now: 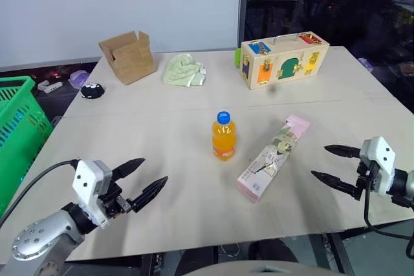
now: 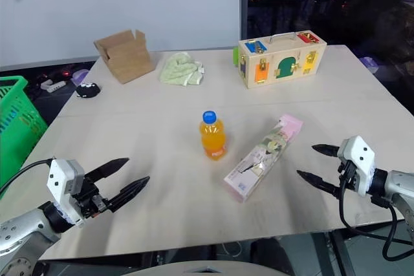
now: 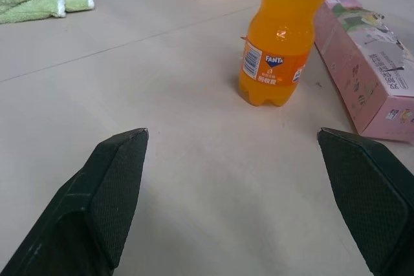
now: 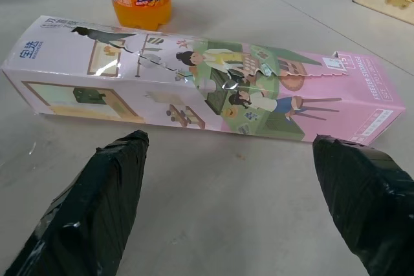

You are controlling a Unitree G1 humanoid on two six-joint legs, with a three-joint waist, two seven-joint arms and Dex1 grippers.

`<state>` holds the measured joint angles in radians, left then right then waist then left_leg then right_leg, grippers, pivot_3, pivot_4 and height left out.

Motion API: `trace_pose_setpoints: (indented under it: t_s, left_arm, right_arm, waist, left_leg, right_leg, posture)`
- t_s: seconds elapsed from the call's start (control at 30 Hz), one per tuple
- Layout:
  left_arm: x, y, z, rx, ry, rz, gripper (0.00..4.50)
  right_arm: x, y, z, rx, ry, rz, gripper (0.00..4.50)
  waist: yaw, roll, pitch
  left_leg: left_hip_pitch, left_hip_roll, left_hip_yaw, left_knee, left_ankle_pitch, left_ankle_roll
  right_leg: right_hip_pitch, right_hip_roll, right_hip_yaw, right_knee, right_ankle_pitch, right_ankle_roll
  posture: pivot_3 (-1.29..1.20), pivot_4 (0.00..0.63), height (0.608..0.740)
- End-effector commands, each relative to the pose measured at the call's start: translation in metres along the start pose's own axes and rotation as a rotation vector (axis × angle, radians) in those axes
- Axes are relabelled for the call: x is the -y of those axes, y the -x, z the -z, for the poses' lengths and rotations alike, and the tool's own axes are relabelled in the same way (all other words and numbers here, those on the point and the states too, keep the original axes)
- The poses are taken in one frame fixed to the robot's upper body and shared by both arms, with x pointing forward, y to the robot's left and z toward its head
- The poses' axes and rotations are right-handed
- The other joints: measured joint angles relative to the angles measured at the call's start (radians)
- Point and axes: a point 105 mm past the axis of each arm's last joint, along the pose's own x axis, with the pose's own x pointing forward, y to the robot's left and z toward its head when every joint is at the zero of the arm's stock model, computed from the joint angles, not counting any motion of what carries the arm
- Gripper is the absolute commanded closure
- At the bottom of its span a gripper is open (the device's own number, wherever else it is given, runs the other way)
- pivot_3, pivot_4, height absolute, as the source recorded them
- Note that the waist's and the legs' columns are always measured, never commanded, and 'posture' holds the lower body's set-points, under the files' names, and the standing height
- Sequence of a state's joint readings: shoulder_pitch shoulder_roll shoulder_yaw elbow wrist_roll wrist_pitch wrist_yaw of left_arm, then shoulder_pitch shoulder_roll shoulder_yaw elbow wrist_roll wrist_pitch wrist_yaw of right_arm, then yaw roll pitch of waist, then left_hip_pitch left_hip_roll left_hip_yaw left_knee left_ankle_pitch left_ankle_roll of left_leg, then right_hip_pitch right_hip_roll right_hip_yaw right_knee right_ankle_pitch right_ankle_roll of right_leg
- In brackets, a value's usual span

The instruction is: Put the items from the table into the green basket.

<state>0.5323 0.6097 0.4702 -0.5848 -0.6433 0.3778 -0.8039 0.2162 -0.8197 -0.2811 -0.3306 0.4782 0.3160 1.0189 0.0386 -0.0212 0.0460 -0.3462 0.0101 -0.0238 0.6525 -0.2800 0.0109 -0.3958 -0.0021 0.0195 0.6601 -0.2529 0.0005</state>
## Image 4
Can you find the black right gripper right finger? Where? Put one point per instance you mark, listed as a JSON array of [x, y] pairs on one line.
[[365, 198]]

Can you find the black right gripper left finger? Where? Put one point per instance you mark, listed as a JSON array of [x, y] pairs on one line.
[[87, 211]]

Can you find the pink freezer bag box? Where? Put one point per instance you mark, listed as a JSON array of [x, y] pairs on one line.
[[207, 85]]

